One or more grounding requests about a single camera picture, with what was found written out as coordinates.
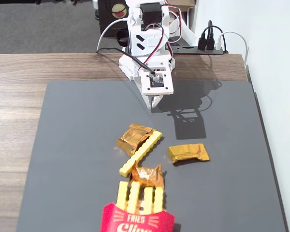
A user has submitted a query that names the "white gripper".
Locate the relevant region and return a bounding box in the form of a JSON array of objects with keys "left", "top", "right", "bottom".
[{"left": 132, "top": 56, "right": 175, "bottom": 109}]

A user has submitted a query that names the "gold candy wrapper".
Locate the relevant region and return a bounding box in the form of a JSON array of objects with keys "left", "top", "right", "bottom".
[
  {"left": 167, "top": 143, "right": 210, "bottom": 164},
  {"left": 115, "top": 123, "right": 156, "bottom": 156}
]

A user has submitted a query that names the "yellow crinkle fry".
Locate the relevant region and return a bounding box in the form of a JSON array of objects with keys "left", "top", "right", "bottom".
[
  {"left": 143, "top": 186, "right": 156, "bottom": 215},
  {"left": 126, "top": 181, "right": 141, "bottom": 214},
  {"left": 154, "top": 187, "right": 165, "bottom": 213},
  {"left": 116, "top": 181, "right": 129, "bottom": 210},
  {"left": 119, "top": 130, "right": 163, "bottom": 176}
]

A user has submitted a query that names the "black power strip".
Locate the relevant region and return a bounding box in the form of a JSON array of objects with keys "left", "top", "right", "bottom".
[{"left": 171, "top": 45, "right": 229, "bottom": 55}]

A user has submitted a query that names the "flat gold candy wrapper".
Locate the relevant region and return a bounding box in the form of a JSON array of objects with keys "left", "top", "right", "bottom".
[{"left": 167, "top": 143, "right": 210, "bottom": 164}]

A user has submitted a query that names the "crumpled orange gold wrapper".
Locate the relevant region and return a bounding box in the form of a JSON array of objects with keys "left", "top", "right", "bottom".
[{"left": 130, "top": 163, "right": 167, "bottom": 189}]

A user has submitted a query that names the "black box with sticker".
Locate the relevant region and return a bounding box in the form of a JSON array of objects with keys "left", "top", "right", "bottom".
[{"left": 97, "top": 0, "right": 131, "bottom": 38}]

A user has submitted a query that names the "dark grey mat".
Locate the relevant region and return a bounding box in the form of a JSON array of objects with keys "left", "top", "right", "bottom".
[{"left": 15, "top": 80, "right": 290, "bottom": 232}]

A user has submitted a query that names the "brown cardboard box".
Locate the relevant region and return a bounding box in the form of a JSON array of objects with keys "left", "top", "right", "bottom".
[{"left": 168, "top": 0, "right": 197, "bottom": 7}]

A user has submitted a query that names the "red fries box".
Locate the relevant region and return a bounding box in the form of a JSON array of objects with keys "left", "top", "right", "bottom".
[{"left": 100, "top": 202, "right": 176, "bottom": 232}]

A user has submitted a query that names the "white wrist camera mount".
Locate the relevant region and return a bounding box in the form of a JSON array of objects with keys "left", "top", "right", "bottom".
[{"left": 138, "top": 69, "right": 174, "bottom": 96}]

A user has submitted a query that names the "black camera cable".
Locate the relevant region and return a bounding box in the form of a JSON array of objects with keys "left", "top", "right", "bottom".
[{"left": 96, "top": 47, "right": 158, "bottom": 77}]

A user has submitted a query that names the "red white servo wire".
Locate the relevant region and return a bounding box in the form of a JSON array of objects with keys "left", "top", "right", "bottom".
[
  {"left": 144, "top": 22, "right": 166, "bottom": 69},
  {"left": 164, "top": 0, "right": 185, "bottom": 44}
]

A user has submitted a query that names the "black strap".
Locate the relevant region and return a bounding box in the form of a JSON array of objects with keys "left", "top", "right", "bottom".
[{"left": 116, "top": 29, "right": 129, "bottom": 47}]

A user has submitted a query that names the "black plug with cable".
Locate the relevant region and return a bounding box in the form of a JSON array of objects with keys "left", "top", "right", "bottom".
[
  {"left": 205, "top": 25, "right": 224, "bottom": 51},
  {"left": 197, "top": 20, "right": 214, "bottom": 51}
]

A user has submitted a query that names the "thin white cable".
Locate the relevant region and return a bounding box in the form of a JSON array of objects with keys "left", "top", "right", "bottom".
[{"left": 95, "top": 18, "right": 129, "bottom": 53}]

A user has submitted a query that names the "white plug with cable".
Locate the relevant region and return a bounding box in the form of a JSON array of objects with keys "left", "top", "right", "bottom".
[{"left": 216, "top": 30, "right": 249, "bottom": 70}]

